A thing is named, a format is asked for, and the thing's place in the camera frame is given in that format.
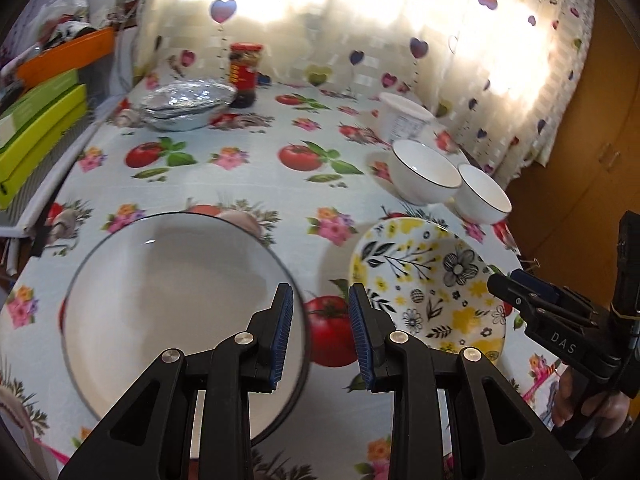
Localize floral yellow patterned plate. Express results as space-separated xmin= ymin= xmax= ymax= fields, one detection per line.
xmin=348 ymin=217 xmax=506 ymax=362

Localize white ribbed bowl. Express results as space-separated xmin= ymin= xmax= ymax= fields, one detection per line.
xmin=387 ymin=140 xmax=462 ymax=206
xmin=454 ymin=164 xmax=512 ymax=224

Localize person right hand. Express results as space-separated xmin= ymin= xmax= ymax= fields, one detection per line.
xmin=552 ymin=367 xmax=631 ymax=438

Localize black binder clip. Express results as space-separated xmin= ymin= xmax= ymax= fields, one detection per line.
xmin=518 ymin=255 xmax=540 ymax=272

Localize wooden cabinet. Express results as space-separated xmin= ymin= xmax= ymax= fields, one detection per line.
xmin=508 ymin=0 xmax=639 ymax=306

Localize white plastic tub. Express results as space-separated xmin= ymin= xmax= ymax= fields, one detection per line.
xmin=375 ymin=92 xmax=435 ymax=144

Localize vegetable print tablecloth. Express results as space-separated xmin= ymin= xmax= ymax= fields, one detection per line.
xmin=1 ymin=86 xmax=563 ymax=479

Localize heart pattern curtain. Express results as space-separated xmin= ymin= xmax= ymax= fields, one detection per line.
xmin=134 ymin=0 xmax=594 ymax=184

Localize lime green box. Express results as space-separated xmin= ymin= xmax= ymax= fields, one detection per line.
xmin=1 ymin=84 xmax=88 ymax=210

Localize stacked foil trays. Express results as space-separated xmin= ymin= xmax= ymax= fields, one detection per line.
xmin=139 ymin=79 xmax=236 ymax=131

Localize red label sauce jar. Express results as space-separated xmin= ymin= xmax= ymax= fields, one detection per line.
xmin=229 ymin=42 xmax=262 ymax=108

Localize light green box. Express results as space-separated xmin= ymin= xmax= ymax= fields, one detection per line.
xmin=1 ymin=70 xmax=79 ymax=150

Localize orange box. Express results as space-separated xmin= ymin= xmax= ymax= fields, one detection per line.
xmin=15 ymin=27 xmax=115 ymax=89

